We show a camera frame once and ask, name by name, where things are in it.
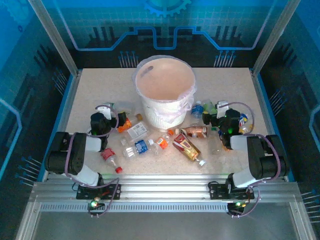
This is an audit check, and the green label clear bottle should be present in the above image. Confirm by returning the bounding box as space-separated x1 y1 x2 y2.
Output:
201 99 218 116

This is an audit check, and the orange label yellow cap bottle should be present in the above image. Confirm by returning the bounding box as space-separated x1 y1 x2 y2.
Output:
116 113 144 134

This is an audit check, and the blue label Pocari bottle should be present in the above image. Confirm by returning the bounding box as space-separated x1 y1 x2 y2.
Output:
191 100 204 120

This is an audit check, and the blue cap cola bottle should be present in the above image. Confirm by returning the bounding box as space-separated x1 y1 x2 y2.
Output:
237 112 251 135

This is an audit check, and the clear white label bottle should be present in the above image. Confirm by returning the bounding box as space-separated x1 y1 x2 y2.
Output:
120 122 150 146

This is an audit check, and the red label red cap bottle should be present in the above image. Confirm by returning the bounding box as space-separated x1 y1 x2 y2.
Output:
100 147 123 175

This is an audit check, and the blue label white cap bottle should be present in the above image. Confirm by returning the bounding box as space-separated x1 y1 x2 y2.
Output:
122 138 155 159

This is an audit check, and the red gold label tea bottle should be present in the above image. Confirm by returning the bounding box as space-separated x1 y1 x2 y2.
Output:
172 133 207 167

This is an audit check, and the small orange cap bottle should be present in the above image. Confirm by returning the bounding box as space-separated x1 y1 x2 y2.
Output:
154 129 175 154

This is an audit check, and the white bin with plastic liner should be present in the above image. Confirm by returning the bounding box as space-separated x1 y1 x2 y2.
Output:
131 54 198 123

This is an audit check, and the white plastic waste bin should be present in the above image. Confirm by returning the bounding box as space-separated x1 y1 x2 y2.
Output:
134 55 197 131

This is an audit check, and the brown label coffee bottle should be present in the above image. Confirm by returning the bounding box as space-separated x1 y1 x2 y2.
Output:
174 125 209 139

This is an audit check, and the small LED circuit board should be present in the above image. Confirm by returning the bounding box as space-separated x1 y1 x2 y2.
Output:
87 197 106 211
226 199 248 213

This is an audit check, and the grey metal base panel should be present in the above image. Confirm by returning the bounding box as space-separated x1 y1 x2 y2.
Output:
14 199 317 240

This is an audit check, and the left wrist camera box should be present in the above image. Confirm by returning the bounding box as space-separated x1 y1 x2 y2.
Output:
95 103 113 121

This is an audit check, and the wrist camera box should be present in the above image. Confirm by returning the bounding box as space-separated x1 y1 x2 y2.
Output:
95 103 113 121
216 100 230 119

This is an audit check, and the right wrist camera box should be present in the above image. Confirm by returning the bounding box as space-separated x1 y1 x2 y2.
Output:
216 100 230 119

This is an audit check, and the aluminium table side rail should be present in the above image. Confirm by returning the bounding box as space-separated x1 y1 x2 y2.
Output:
249 67 295 182
41 69 83 182

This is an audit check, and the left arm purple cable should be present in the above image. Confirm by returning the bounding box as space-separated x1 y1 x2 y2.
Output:
63 104 122 219

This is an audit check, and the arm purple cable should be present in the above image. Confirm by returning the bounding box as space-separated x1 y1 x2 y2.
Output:
63 104 122 219
226 101 283 219

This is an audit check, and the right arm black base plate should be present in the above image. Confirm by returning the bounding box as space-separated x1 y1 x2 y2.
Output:
207 182 255 201

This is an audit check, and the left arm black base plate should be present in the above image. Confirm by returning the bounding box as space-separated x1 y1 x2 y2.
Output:
76 183 122 201

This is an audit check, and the aluminium mounting rail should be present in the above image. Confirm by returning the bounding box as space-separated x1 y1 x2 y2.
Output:
29 173 303 204

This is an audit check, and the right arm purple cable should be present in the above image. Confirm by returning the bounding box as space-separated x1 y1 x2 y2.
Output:
226 101 283 219

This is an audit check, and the aluminium frame post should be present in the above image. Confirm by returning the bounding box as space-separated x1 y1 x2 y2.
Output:
251 0 302 77
27 0 82 77

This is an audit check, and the slotted grey cable duct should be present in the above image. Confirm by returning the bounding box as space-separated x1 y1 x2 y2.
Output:
39 202 235 213

